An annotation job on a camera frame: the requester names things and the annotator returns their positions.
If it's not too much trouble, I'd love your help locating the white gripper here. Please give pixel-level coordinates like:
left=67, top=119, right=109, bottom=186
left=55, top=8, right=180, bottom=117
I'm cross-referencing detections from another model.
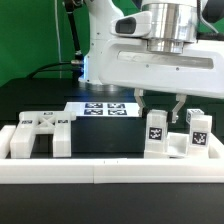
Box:
left=99, top=38, right=224, bottom=123

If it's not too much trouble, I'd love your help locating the white chair seat block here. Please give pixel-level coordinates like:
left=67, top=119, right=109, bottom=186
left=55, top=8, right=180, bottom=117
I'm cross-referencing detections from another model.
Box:
left=144, top=132, right=213, bottom=159

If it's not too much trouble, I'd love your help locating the white chair back frame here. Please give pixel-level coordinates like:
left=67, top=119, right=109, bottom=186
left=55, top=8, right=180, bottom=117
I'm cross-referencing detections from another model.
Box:
left=10, top=111, right=76, bottom=159

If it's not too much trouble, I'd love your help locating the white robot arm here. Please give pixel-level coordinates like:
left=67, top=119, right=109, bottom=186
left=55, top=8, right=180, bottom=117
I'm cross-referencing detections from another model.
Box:
left=79, top=0, right=224, bottom=105

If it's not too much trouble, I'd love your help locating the white tagged cube far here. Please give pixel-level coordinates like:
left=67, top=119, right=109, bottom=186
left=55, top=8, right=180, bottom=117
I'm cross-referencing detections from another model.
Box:
left=186, top=108, right=204, bottom=123

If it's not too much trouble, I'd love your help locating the white U-shaped border fence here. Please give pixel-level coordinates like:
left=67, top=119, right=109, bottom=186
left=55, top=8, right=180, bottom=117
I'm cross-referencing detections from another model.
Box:
left=0, top=125, right=224, bottom=184

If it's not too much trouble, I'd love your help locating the white marker sheet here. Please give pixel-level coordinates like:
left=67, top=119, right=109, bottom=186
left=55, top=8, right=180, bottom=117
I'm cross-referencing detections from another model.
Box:
left=64, top=102, right=139, bottom=117

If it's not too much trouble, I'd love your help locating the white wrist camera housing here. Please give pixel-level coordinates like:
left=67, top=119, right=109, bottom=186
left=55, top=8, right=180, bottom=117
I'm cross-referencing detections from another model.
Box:
left=110, top=11, right=152, bottom=38

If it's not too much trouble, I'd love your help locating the black cable bundle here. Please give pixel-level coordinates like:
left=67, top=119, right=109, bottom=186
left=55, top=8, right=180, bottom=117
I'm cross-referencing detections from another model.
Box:
left=26, top=0, right=85, bottom=80

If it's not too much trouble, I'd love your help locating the white thin cable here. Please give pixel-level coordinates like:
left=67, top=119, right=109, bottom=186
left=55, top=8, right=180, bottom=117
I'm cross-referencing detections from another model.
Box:
left=54, top=0, right=64, bottom=80

